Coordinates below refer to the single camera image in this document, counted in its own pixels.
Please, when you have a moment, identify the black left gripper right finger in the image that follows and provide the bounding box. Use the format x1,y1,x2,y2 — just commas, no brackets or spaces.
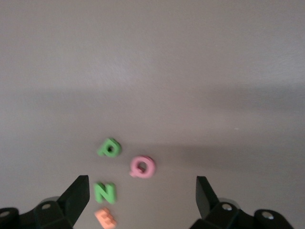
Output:
190,176,295,229

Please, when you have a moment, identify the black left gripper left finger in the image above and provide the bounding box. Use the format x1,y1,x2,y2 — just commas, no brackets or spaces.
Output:
0,175,90,229

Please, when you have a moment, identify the green letter N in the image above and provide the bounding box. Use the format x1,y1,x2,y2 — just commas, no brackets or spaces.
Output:
93,182,117,205

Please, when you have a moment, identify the green letter P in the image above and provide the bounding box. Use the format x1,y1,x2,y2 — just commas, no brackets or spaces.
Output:
96,137,122,158

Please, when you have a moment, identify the orange letter E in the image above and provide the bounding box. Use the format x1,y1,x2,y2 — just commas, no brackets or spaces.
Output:
94,207,118,229

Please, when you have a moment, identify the pink letter Q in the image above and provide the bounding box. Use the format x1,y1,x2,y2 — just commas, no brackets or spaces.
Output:
130,155,157,179

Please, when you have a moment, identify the brown table cover sheet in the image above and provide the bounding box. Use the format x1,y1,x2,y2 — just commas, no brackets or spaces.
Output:
0,0,305,229

